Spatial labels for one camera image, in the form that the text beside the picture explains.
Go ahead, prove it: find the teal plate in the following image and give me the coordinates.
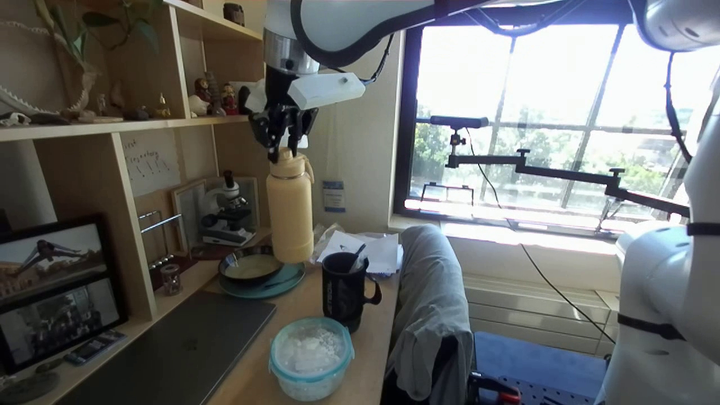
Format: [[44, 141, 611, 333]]
[[218, 261, 307, 300]]

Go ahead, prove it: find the white jaw bone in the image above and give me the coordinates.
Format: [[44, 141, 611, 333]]
[[0, 20, 100, 120]]

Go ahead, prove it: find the black mug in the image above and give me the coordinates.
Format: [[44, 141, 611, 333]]
[[321, 251, 383, 334]]

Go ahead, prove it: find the black chair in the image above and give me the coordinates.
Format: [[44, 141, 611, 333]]
[[380, 335, 476, 405]]

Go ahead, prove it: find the handwritten paper note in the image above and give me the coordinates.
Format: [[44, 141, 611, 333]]
[[120, 131, 182, 198]]

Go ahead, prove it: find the black photo frame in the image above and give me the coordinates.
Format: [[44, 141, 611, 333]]
[[0, 213, 128, 376]]

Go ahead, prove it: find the camera on mount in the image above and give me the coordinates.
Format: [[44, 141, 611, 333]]
[[430, 115, 692, 232]]

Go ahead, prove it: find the heap of white papers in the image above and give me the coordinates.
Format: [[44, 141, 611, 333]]
[[312, 223, 404, 277]]

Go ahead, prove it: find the grey garment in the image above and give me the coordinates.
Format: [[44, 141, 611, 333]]
[[385, 223, 476, 403]]

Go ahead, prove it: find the spoon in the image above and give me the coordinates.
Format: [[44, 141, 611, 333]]
[[347, 242, 368, 275]]

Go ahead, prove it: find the metal pendulum toy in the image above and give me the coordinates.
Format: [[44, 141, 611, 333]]
[[138, 210, 184, 272]]

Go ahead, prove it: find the trailing green plant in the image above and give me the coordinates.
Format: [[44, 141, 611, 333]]
[[34, 0, 161, 74]]

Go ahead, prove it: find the window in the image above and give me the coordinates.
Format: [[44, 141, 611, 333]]
[[393, 0, 720, 241]]

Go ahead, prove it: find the dark grey laptop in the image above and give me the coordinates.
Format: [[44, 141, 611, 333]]
[[55, 289, 277, 405]]

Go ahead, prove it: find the wooden picture frame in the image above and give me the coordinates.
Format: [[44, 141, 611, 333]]
[[171, 178, 208, 255]]

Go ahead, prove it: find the plastic container with teal lid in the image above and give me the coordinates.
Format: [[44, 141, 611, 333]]
[[268, 316, 356, 402]]

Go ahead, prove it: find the yellow insulated bottle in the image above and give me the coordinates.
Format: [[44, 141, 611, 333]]
[[265, 147, 316, 264]]

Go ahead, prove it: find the wall radiator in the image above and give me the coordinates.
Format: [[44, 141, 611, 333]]
[[460, 272, 620, 359]]

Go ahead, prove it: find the dark round disc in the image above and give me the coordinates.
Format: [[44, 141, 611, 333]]
[[0, 370, 61, 405]]

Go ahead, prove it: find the black bowl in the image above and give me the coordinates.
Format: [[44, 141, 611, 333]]
[[218, 245, 285, 285]]

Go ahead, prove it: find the red and black clamp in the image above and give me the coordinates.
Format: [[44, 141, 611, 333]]
[[469, 371, 522, 405]]

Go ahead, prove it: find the blue wall sticker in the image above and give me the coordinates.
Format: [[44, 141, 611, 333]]
[[322, 179, 346, 214]]

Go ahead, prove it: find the white and black microscope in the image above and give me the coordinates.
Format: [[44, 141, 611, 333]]
[[199, 170, 257, 248]]

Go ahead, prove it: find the blue phone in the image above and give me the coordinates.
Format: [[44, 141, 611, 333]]
[[63, 330, 128, 367]]

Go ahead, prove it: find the dark jar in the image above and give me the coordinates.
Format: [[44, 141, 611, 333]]
[[223, 2, 246, 28]]

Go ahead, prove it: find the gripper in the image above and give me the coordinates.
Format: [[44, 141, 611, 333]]
[[249, 66, 319, 164]]

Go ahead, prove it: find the black cable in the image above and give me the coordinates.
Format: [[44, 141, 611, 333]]
[[463, 128, 618, 345]]

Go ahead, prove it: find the wooden shelf unit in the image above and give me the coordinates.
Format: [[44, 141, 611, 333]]
[[0, 0, 272, 405]]

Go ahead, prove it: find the small glass jar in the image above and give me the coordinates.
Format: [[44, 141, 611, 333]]
[[160, 263, 183, 298]]

